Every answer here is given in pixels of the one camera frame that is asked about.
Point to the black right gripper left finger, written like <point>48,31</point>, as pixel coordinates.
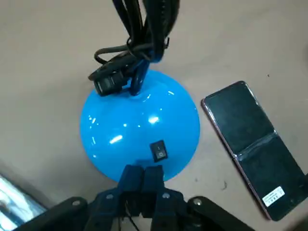
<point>131,178</point>

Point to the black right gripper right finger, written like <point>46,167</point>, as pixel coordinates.
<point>154,180</point>

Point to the blue desk lamp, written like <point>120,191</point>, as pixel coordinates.
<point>134,120</point>

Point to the black foldable phone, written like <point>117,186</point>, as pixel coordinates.
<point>240,120</point>

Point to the plastic wrapped comic magazine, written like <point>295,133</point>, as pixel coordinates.
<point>16,204</point>

